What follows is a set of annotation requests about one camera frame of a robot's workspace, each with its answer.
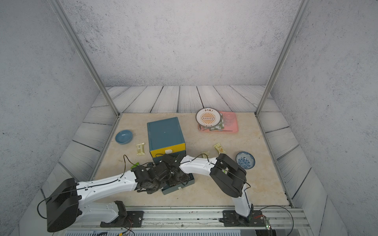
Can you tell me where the small blue round plate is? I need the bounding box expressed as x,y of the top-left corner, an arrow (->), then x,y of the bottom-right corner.
115,130 -> 133,145

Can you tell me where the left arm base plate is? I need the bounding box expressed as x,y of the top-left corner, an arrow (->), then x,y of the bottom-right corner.
100,211 -> 144,228

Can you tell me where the metal frame post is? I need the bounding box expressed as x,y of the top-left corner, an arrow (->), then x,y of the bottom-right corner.
48,0 -> 120,118
255,0 -> 311,118

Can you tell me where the blue white ceramic bowl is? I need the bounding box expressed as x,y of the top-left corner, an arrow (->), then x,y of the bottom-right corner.
235,151 -> 256,170

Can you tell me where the aluminium mounting rail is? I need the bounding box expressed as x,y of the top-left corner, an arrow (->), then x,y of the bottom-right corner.
54,206 -> 313,236

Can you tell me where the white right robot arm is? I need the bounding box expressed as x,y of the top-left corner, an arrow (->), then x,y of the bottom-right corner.
157,153 -> 253,219

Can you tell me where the yellow cookie packet three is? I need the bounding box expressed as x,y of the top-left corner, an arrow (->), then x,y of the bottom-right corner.
202,151 -> 210,157

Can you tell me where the teal drawer cabinet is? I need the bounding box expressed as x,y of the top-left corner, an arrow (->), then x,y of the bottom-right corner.
147,117 -> 187,163

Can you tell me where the yellow drawer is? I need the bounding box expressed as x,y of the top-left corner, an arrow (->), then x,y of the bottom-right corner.
149,143 -> 186,158

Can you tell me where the green cookie packet one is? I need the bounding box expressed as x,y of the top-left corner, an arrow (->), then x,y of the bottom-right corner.
131,162 -> 140,170

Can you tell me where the teal bottom drawer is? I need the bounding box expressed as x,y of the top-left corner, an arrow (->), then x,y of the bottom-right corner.
161,174 -> 195,195

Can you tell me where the yellow cookie packet one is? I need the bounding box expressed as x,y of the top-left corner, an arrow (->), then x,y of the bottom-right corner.
136,143 -> 145,156

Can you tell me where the yellow cookie packet two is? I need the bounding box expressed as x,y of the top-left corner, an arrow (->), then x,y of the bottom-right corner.
213,143 -> 227,154

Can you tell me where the left metal frame post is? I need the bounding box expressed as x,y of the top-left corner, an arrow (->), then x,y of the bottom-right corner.
48,0 -> 120,118

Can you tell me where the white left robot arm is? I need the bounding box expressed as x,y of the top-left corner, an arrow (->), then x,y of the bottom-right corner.
45,162 -> 172,233

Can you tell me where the white orange patterned plate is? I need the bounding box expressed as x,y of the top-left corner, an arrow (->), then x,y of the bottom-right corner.
195,108 -> 221,127

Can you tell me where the pink plastic tray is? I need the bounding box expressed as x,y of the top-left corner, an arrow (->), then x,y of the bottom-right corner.
198,112 -> 238,133

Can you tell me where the right metal frame post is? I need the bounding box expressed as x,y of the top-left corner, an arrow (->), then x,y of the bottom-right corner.
255,0 -> 311,118

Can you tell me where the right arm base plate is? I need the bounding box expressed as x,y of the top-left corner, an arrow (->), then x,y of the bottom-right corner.
219,210 -> 266,227

